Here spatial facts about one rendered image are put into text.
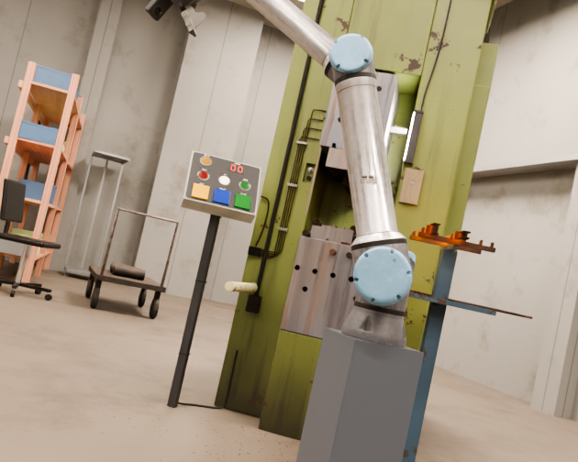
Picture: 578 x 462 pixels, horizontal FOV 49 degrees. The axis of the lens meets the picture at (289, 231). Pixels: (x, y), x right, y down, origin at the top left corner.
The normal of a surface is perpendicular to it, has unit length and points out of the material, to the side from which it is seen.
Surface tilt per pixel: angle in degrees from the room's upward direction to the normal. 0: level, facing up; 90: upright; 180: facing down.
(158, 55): 90
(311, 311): 90
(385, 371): 90
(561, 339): 90
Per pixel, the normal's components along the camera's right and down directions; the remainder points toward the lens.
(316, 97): -0.18, -0.10
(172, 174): 0.33, 0.01
